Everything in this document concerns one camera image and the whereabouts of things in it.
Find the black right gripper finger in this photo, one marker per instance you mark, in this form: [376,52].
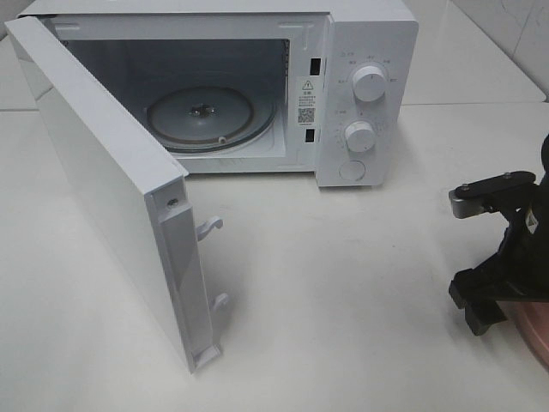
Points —
[480,315]
[484,282]

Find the white microwave door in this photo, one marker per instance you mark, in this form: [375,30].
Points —
[129,185]

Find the pink round plate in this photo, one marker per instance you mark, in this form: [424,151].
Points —
[531,321]

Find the white lower microwave knob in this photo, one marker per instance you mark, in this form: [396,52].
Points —
[360,137]

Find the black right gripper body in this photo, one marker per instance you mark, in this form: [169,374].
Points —
[524,250]

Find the white microwave knob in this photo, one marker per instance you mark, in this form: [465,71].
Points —
[369,82]
[360,137]

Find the white round door release button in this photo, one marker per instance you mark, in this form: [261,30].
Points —
[352,170]

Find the white microwave oven body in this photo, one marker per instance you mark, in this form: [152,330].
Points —
[300,54]

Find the white upper microwave knob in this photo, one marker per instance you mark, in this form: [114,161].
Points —
[369,82]

